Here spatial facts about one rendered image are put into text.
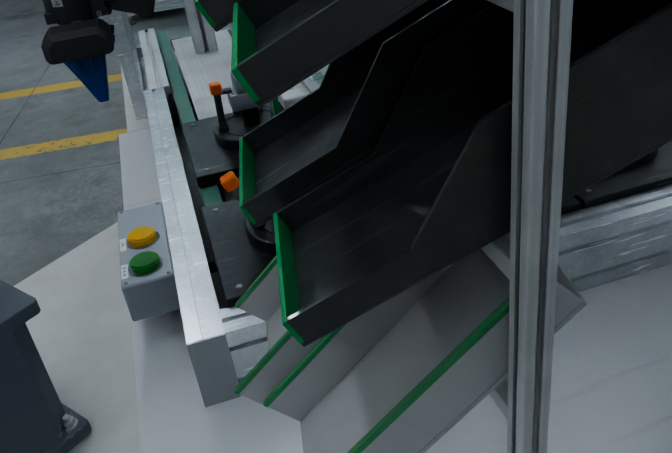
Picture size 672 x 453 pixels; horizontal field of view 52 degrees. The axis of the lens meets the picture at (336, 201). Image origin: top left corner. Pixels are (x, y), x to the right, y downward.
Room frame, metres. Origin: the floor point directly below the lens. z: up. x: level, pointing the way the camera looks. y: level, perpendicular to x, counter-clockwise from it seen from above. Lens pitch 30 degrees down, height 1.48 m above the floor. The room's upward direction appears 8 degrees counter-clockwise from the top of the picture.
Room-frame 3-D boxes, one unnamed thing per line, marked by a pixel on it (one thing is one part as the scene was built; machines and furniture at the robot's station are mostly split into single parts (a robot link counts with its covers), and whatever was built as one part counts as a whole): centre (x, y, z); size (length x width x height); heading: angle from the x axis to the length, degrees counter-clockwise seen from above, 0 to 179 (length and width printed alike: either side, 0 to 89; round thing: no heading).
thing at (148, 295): (0.85, 0.28, 0.93); 0.21 x 0.07 x 0.06; 13
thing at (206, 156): (1.14, 0.13, 0.96); 0.24 x 0.24 x 0.02; 13
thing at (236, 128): (1.14, 0.13, 0.98); 0.14 x 0.14 x 0.02
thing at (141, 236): (0.85, 0.28, 0.96); 0.04 x 0.04 x 0.02
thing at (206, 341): (1.05, 0.26, 0.91); 0.89 x 0.06 x 0.11; 13
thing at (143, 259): (0.78, 0.27, 0.96); 0.04 x 0.04 x 0.02
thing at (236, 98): (1.15, 0.12, 1.06); 0.08 x 0.04 x 0.07; 103
